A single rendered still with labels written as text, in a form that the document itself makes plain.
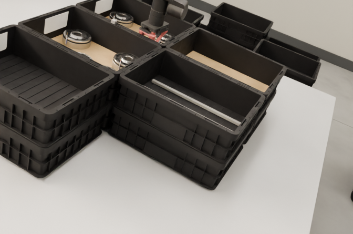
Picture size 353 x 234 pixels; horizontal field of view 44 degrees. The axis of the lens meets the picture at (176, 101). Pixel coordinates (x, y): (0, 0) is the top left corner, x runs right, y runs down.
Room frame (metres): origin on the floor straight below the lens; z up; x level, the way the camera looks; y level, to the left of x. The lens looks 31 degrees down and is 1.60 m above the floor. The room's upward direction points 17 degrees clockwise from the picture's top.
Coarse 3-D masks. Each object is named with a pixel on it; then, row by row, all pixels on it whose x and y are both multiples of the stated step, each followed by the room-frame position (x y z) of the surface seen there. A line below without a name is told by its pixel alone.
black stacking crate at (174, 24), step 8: (120, 0) 1.80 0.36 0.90; (128, 0) 1.79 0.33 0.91; (88, 8) 1.62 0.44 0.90; (112, 8) 1.79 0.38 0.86; (120, 8) 1.80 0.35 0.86; (128, 8) 1.79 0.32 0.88; (136, 8) 1.78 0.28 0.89; (144, 8) 1.77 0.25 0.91; (104, 16) 1.74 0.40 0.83; (136, 16) 1.78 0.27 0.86; (144, 16) 1.76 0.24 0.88; (168, 16) 1.73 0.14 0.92; (176, 24) 1.72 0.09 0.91; (184, 24) 1.71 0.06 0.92; (168, 32) 1.73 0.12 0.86; (176, 32) 1.71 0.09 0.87
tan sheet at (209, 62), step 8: (192, 56) 1.63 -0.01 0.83; (200, 56) 1.65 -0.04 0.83; (208, 64) 1.60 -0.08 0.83; (216, 64) 1.62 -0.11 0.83; (224, 72) 1.58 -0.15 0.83; (232, 72) 1.60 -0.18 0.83; (240, 80) 1.55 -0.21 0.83; (248, 80) 1.57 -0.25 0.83; (256, 80) 1.59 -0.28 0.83; (256, 88) 1.52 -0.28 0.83; (264, 88) 1.54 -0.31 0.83
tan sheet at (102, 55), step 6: (60, 36) 1.45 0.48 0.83; (60, 42) 1.41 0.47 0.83; (72, 48) 1.39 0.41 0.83; (90, 48) 1.43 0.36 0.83; (96, 48) 1.44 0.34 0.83; (102, 48) 1.46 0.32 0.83; (90, 54) 1.39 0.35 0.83; (96, 54) 1.40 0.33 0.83; (102, 54) 1.42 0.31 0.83; (108, 54) 1.43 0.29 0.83; (114, 54) 1.44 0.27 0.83; (96, 60) 1.36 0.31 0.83; (102, 60) 1.37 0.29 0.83; (108, 60) 1.38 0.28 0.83
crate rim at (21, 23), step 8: (64, 8) 1.48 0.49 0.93; (80, 8) 1.52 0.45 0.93; (40, 16) 1.36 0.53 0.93; (96, 16) 1.50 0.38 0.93; (112, 24) 1.47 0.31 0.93; (128, 32) 1.45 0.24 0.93; (144, 40) 1.43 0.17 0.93; (160, 48) 1.40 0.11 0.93; (80, 56) 1.18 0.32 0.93; (144, 56) 1.31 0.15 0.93; (96, 64) 1.16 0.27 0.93; (128, 64) 1.22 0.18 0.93; (112, 72) 1.14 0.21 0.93; (120, 72) 1.16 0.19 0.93
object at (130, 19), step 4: (112, 12) 1.74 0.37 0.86; (116, 12) 1.76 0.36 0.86; (120, 12) 1.77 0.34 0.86; (124, 12) 1.78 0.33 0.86; (112, 16) 1.70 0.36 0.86; (116, 16) 1.71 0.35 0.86; (128, 16) 1.75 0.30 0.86; (116, 20) 1.68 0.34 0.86; (120, 20) 1.69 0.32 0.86; (124, 20) 1.70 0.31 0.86; (128, 20) 1.72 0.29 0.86; (132, 20) 1.72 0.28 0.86
